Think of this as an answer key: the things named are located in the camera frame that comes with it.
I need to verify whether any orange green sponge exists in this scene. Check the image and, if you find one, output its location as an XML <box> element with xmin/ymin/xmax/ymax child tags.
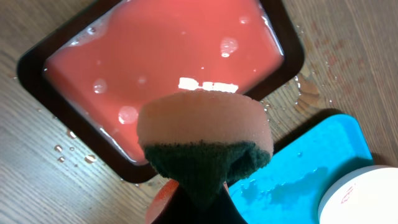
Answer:
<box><xmin>137</xmin><ymin>90</ymin><xmax>274</xmax><ymax>209</ymax></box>

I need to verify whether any white plate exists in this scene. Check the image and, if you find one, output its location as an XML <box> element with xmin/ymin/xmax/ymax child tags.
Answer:
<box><xmin>318</xmin><ymin>165</ymin><xmax>397</xmax><ymax>224</ymax></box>

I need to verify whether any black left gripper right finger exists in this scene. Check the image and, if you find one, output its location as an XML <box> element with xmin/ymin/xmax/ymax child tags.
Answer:
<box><xmin>211</xmin><ymin>183</ymin><xmax>247</xmax><ymax>224</ymax></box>

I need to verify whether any dark red water tray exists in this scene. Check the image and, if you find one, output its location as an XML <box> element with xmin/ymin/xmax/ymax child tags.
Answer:
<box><xmin>17</xmin><ymin>1</ymin><xmax>305</xmax><ymax>184</ymax></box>

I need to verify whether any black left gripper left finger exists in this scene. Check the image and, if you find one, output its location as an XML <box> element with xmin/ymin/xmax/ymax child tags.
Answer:
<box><xmin>145</xmin><ymin>179</ymin><xmax>184</xmax><ymax>224</ymax></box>

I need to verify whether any blue plastic tray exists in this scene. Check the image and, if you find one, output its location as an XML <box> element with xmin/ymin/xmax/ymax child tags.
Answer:
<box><xmin>229</xmin><ymin>114</ymin><xmax>374</xmax><ymax>224</ymax></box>

